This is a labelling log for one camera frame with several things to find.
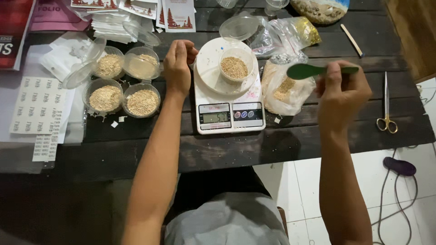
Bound bag of sand and shells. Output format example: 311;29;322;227
290;0;351;25

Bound grey cable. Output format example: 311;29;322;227
371;148;419;245

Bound white cup of grains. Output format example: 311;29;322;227
219;47;255;84

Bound person's right hand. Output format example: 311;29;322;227
315;60;373;130

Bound clear bag of grains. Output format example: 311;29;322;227
260;59;317;116

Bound clear bag of gold glitter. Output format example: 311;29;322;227
272;16;323;55

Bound white card with red temple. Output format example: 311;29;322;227
70;0;119;10
161;0;197;33
118;0;159;20

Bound flat wooden stick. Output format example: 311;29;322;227
340;23;365;58

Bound stack of white papers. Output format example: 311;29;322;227
91;10;154;45

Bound clear round plastic lid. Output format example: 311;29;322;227
83;37;107;63
122;20;162;47
62;61;96;90
219;15;261;42

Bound green plastic spoon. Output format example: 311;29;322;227
286;63;360;81

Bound large white sticker sheet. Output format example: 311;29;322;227
9;76;69;135

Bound red book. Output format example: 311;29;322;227
0;0;37;71

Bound small white sticker sheet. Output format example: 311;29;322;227
32;110;63;162

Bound empty clear plastic bag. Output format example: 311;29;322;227
250;19;290;57

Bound scissors with gold handles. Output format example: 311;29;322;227
376;71;399;134

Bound brown wooden cabinet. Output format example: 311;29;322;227
386;0;436;84

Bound white digital kitchen scale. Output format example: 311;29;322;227
193;37;266;135

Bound grey plastic sheet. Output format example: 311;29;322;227
0;44;86;170

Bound person's grey shirt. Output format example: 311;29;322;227
164;191;291;245

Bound white paper pouches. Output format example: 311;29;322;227
39;31;93;82

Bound clear lidded container of grains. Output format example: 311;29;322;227
123;47;161;81

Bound pink folder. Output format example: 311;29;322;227
30;0;90;32

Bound small bag of silver glitter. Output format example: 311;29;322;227
270;51;309;66

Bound person's left hand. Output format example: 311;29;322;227
172;39;199;97

